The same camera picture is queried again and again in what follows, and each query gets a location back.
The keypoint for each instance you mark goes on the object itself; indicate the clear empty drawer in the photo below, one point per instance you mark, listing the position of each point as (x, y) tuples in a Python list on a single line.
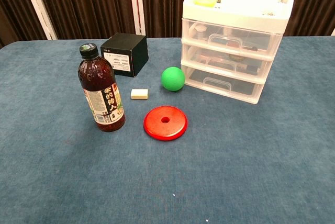
[(222, 82)]

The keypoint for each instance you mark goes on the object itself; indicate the clear drawer with red items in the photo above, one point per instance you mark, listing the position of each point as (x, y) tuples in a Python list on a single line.
[(225, 59)]

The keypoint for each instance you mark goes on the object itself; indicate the clear drawer with round-lidded jar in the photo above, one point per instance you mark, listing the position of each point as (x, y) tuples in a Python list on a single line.
[(230, 37)]

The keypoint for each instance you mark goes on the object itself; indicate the white plastic drawer unit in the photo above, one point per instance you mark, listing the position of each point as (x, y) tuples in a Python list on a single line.
[(243, 6)]

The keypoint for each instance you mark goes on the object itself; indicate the green ball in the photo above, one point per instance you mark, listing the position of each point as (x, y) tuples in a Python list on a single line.
[(173, 78)]

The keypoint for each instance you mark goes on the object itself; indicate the red disc with centre hole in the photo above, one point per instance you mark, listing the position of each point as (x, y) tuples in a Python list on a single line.
[(165, 122)]

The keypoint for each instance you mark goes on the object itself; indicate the white rectangular eraser block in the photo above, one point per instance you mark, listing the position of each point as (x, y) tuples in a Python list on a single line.
[(139, 94)]

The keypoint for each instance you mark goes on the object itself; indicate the black cardboard box white label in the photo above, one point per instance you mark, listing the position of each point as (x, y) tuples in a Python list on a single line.
[(125, 54)]

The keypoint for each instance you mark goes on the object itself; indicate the brown tea bottle black cap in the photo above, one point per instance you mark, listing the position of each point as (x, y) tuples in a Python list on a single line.
[(100, 82)]

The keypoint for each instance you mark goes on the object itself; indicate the dark brown curtain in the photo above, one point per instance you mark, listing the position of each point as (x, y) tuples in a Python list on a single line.
[(83, 1)]

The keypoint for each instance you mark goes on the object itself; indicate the white curtain frame post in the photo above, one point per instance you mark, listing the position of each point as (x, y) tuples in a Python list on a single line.
[(39, 5), (136, 2)]

